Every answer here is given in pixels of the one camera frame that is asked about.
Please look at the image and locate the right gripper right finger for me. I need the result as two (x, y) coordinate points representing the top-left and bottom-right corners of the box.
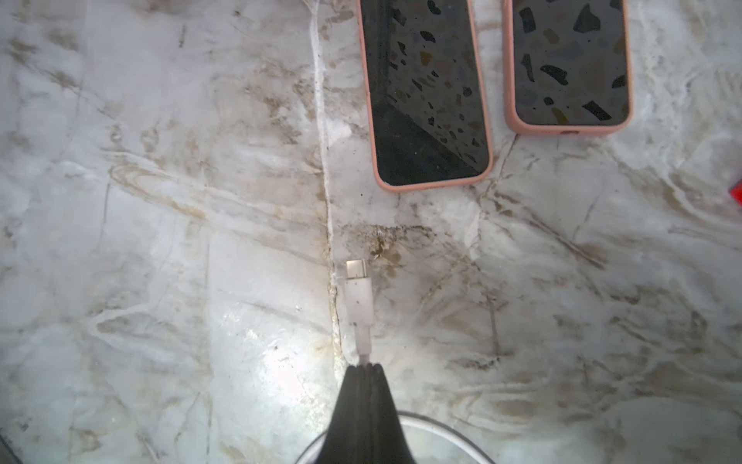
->
(364, 363), (415, 463)

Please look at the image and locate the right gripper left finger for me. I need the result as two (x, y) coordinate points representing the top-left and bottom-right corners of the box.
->
(315, 365), (367, 463)

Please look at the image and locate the white charging cable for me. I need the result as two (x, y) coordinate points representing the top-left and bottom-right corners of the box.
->
(294, 259), (495, 464)

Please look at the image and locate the pink case phone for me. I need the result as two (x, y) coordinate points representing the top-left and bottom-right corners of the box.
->
(357, 1), (494, 193)
(502, 0), (633, 136)

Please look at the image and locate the red calculator toy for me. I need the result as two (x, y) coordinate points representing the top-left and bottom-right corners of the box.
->
(728, 181), (742, 206)

